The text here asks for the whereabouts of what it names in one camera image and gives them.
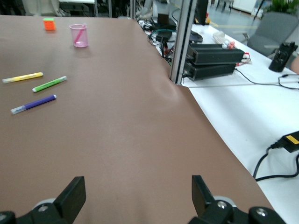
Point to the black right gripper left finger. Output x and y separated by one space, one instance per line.
65 205

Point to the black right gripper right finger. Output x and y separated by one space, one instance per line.
205 207

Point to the brown table cover sheet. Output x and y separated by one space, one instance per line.
128 140

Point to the black power adapter yellow label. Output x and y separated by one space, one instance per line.
286 142

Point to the purple marker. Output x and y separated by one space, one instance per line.
35 103

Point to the green marker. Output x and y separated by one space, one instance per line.
50 83

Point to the yellow marker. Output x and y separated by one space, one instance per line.
23 77

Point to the black power supply box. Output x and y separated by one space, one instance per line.
210 71
215 54

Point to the pink mesh cup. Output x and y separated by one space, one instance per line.
81 43

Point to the white plastic part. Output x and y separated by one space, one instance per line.
219 37

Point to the colourful puzzle cube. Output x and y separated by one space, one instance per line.
49 24

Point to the grey office chair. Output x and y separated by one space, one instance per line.
273 28

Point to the black box device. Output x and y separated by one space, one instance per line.
165 19

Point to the green plant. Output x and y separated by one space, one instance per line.
285 5

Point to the aluminium camera post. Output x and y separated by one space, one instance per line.
181 46

